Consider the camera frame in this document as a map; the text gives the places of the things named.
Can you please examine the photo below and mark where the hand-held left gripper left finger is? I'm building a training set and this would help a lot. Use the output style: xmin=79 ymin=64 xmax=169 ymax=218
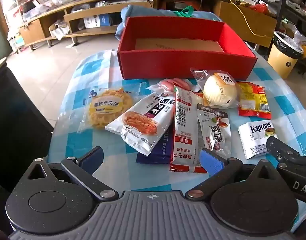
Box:
xmin=27 ymin=146 xmax=118 ymax=202

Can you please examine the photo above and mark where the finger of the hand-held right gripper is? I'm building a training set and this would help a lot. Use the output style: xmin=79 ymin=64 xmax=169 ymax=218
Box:
xmin=266 ymin=136 xmax=306 ymax=170

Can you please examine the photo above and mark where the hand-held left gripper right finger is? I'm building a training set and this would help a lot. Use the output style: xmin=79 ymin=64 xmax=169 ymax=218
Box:
xmin=185 ymin=149 xmax=279 ymax=201

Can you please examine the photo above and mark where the white cake packet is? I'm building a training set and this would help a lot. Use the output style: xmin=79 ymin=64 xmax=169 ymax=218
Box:
xmin=238 ymin=121 xmax=278 ymax=160

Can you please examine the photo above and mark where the small white date packet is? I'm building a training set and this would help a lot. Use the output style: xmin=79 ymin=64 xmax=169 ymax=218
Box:
xmin=197 ymin=103 xmax=232 ymax=159

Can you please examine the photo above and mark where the long red white packet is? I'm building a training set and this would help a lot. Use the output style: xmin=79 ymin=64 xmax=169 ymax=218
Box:
xmin=169 ymin=85 xmax=208 ymax=174

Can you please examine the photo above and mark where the red yellow snack packet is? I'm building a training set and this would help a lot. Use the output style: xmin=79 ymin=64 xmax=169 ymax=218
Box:
xmin=236 ymin=81 xmax=272 ymax=120

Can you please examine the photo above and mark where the blue wafer biscuit packet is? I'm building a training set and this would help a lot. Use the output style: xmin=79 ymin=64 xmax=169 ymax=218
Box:
xmin=136 ymin=130 xmax=173 ymax=165

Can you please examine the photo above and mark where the yellow waffle packet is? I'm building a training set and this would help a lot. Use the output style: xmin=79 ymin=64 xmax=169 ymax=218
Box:
xmin=77 ymin=87 xmax=133 ymax=133

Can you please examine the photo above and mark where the clear packet with white bun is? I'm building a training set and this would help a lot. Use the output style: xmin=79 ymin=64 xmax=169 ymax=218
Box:
xmin=190 ymin=67 xmax=239 ymax=109

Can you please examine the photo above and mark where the sausage packet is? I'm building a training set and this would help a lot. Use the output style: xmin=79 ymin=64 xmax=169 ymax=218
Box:
xmin=146 ymin=77 xmax=201 ymax=93

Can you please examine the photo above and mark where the red cardboard box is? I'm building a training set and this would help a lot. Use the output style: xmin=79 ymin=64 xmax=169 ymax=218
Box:
xmin=117 ymin=17 xmax=258 ymax=80

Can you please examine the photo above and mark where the yellow trash bin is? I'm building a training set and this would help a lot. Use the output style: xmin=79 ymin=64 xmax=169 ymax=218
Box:
xmin=267 ymin=31 xmax=304 ymax=79

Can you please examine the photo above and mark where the black chair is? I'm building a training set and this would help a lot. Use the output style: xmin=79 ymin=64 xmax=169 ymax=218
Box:
xmin=0 ymin=57 xmax=54 ymax=193

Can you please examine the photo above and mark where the blue checkered tablecloth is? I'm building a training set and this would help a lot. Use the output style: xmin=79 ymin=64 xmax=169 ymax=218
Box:
xmin=53 ymin=47 xmax=306 ymax=233

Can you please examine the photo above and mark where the wooden television stand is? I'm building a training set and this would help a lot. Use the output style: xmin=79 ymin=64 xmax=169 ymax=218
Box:
xmin=18 ymin=0 xmax=286 ymax=48

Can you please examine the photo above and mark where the white paper bag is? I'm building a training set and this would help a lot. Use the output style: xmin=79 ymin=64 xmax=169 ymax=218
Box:
xmin=49 ymin=22 xmax=70 ymax=40

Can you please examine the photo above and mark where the white blue carton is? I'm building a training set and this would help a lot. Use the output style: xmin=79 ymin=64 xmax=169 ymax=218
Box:
xmin=83 ymin=15 xmax=111 ymax=28

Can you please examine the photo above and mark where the red plastic bag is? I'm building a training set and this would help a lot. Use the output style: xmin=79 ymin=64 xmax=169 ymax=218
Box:
xmin=249 ymin=4 xmax=269 ymax=14

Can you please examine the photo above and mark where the blue rolled cushion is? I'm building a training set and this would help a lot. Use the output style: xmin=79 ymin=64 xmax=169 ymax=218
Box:
xmin=115 ymin=4 xmax=222 ymax=40

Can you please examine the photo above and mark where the orange bag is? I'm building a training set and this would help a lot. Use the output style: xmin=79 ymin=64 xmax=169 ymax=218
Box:
xmin=160 ymin=0 xmax=213 ymax=13

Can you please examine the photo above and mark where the yellow cable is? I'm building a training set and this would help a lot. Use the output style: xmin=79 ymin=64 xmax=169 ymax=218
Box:
xmin=189 ymin=0 xmax=274 ymax=38

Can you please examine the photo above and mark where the green strap bag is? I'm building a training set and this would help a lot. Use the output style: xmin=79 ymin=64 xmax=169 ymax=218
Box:
xmin=173 ymin=6 xmax=195 ymax=18

